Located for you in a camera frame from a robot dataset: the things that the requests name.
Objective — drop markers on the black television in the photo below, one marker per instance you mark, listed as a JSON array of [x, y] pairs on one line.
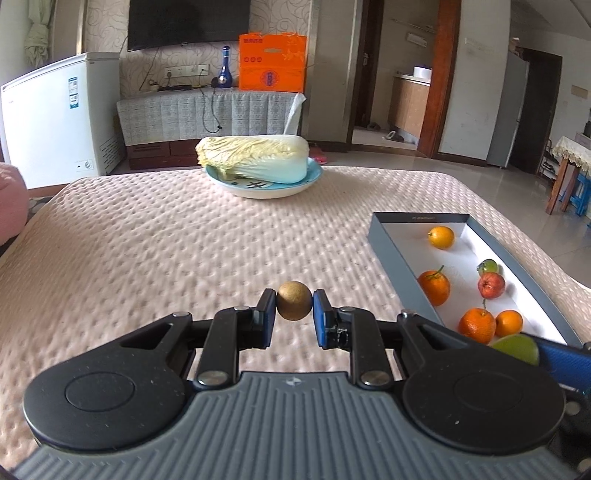
[[184, 23]]

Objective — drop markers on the orange cardboard box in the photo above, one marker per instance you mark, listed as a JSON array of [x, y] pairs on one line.
[[272, 64]]

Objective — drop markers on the red apple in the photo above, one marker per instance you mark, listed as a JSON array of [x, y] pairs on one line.
[[491, 286]]

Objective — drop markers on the black power strip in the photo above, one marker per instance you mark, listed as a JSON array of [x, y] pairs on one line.
[[174, 86]]

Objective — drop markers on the grey box with white inside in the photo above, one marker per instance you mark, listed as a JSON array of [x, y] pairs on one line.
[[461, 263]]

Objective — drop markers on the wooden kitchen cabinet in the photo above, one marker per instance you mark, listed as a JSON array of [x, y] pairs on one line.
[[408, 106]]

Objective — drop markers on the cream lace tablecloth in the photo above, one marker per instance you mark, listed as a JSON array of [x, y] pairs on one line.
[[572, 150]]

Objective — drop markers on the yellow orange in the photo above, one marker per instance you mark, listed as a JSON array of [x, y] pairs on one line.
[[441, 237]]

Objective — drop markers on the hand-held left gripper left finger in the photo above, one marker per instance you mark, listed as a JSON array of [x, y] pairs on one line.
[[270, 319]]

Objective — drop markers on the blue-rimmed white plate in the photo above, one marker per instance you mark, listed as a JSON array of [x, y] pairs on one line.
[[268, 190]]

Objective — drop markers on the small green fruit with stem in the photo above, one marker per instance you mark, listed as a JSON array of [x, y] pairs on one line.
[[488, 266]]

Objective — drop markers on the wooden side table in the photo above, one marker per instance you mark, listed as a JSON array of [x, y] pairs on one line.
[[556, 184]]

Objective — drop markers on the napa cabbage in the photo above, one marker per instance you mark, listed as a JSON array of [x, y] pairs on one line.
[[258, 157]]

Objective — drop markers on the white container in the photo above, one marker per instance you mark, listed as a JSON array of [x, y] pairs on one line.
[[422, 73]]

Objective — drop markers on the pale slippers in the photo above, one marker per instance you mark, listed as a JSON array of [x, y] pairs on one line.
[[392, 135]]

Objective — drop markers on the pale green curtain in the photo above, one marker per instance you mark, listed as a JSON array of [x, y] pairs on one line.
[[34, 37]]

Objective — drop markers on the green round fruit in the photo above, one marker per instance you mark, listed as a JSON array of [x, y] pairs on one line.
[[515, 349]]

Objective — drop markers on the small brown kiwi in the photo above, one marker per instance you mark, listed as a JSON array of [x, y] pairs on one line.
[[293, 301]]

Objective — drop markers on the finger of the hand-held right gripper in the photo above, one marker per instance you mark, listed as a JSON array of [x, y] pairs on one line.
[[561, 361]]

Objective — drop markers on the dark wooden door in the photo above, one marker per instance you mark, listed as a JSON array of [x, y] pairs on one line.
[[369, 78]]

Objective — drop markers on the yellow wall tag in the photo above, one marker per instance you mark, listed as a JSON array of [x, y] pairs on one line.
[[579, 90]]

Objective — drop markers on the pink plush pillow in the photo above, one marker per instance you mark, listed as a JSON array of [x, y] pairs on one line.
[[10, 198]]

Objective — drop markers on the white wall socket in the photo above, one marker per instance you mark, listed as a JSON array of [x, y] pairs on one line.
[[202, 69], [171, 72]]

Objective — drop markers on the blue glass bottle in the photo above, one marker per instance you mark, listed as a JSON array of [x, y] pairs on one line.
[[225, 76]]

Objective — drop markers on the dark wooden cabinet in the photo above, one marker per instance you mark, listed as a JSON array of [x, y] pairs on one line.
[[157, 152]]

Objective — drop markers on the small round orange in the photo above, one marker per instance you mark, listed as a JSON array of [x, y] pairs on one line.
[[509, 323]]

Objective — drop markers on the dark shoe rack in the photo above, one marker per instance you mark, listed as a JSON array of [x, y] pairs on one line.
[[548, 159]]

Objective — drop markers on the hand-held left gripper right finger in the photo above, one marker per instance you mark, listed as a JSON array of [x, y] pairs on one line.
[[319, 319]]

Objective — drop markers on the pink slipper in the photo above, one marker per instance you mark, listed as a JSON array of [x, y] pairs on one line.
[[318, 157]]

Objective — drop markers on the white chest freezer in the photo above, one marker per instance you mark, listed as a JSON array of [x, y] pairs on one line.
[[51, 129]]

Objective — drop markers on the blue stool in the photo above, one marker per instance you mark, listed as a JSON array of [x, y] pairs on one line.
[[581, 194]]

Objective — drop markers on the tangerine with stem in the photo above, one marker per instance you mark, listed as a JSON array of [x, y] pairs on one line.
[[476, 326], [434, 288]]

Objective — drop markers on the orange wooden door frame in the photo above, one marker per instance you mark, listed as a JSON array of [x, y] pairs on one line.
[[443, 78]]

